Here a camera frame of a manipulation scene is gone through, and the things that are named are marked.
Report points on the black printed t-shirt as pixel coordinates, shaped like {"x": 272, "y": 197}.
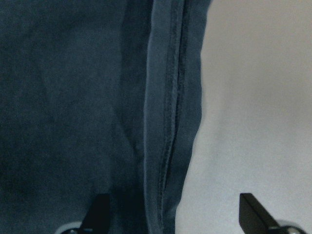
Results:
{"x": 97, "y": 97}

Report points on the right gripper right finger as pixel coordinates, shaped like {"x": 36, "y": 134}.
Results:
{"x": 254, "y": 218}

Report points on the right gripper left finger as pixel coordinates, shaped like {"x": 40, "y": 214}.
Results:
{"x": 97, "y": 219}

